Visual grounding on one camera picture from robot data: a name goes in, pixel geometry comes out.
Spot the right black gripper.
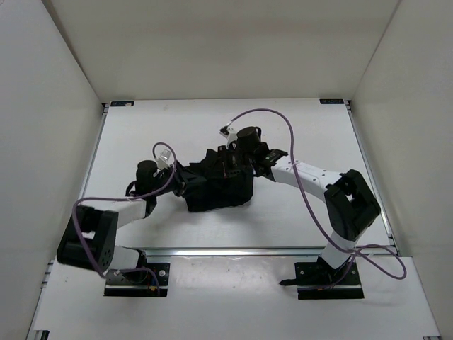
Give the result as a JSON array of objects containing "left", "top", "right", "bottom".
[{"left": 207, "top": 146, "right": 254, "bottom": 180}]

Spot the purple cable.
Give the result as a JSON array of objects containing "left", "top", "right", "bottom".
[
  {"left": 219, "top": 108, "right": 407, "bottom": 293},
  {"left": 71, "top": 142, "right": 178, "bottom": 297}
]

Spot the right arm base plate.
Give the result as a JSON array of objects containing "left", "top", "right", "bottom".
[{"left": 279, "top": 262, "right": 365, "bottom": 300}]

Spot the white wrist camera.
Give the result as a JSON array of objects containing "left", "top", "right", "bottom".
[
  {"left": 219, "top": 122, "right": 237, "bottom": 147},
  {"left": 155, "top": 149, "right": 174, "bottom": 170}
]

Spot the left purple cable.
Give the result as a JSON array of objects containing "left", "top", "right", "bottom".
[{"left": 71, "top": 142, "right": 178, "bottom": 297}]

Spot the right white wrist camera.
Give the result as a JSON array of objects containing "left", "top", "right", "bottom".
[{"left": 219, "top": 122, "right": 237, "bottom": 147}]

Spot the blue table label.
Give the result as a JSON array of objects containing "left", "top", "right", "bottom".
[
  {"left": 319, "top": 98, "right": 344, "bottom": 105},
  {"left": 110, "top": 101, "right": 134, "bottom": 107}
]

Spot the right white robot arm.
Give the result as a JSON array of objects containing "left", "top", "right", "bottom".
[{"left": 220, "top": 125, "right": 381, "bottom": 286}]

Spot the black pleated skirt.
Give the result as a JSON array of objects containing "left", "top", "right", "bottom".
[{"left": 184, "top": 149, "right": 254, "bottom": 213}]

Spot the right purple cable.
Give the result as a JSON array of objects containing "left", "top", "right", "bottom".
[{"left": 219, "top": 108, "right": 407, "bottom": 293}]

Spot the front aluminium rail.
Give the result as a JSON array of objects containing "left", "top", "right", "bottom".
[{"left": 144, "top": 247, "right": 328, "bottom": 259}]

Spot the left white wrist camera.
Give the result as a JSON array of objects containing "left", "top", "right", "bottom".
[{"left": 155, "top": 149, "right": 174, "bottom": 170}]

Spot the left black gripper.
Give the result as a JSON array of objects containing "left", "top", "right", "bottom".
[{"left": 152, "top": 159, "right": 207, "bottom": 198}]

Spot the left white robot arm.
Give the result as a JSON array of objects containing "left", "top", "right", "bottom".
[{"left": 57, "top": 160, "right": 207, "bottom": 282}]

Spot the left blue table label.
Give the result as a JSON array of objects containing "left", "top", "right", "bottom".
[{"left": 110, "top": 101, "right": 134, "bottom": 107}]

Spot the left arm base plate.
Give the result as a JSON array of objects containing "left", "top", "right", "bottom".
[{"left": 103, "top": 258, "right": 171, "bottom": 298}]

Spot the right blue table label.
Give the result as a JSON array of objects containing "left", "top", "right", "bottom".
[{"left": 319, "top": 98, "right": 344, "bottom": 105}]

